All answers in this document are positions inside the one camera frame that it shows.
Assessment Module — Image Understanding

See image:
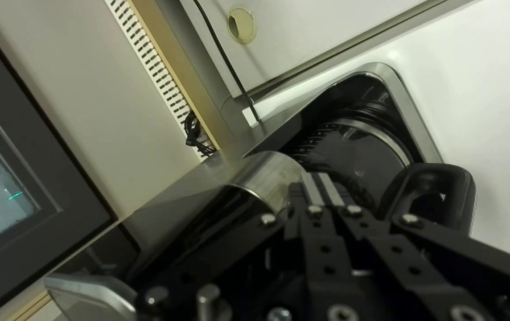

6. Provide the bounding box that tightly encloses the silver black coffeemaker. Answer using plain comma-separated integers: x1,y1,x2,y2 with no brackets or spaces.
44,60,448,321

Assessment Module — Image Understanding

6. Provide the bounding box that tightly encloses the beige wall cable raceway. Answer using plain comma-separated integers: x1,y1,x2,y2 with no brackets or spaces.
104,0,224,160

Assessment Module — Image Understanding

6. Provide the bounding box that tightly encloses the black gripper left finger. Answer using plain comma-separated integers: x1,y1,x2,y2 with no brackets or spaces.
140,180,366,321

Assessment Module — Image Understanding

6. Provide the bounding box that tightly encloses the glass carafe black handle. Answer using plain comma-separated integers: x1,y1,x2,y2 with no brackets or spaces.
279,73,479,235

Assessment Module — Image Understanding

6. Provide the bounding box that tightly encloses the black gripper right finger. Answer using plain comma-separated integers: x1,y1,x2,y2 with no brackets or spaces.
316,171,510,321

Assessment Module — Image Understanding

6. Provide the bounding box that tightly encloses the black power cord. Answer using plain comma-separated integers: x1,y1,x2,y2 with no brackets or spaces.
183,109,217,157

